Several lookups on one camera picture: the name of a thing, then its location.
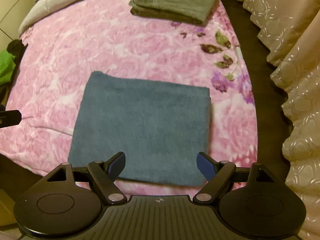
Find blue denim jeans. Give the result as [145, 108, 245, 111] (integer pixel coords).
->
[68, 72, 210, 186]

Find green garment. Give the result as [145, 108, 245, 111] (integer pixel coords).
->
[0, 50, 16, 86]

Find cream sliding wardrobe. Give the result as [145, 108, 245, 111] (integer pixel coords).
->
[1, 0, 38, 50]

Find pink floral blanket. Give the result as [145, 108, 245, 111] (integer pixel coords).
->
[1, 0, 258, 199]

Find pink patterned curtain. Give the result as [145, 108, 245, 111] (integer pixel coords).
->
[239, 0, 319, 239]

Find folded grey trousers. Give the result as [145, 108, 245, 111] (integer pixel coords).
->
[129, 0, 216, 26]

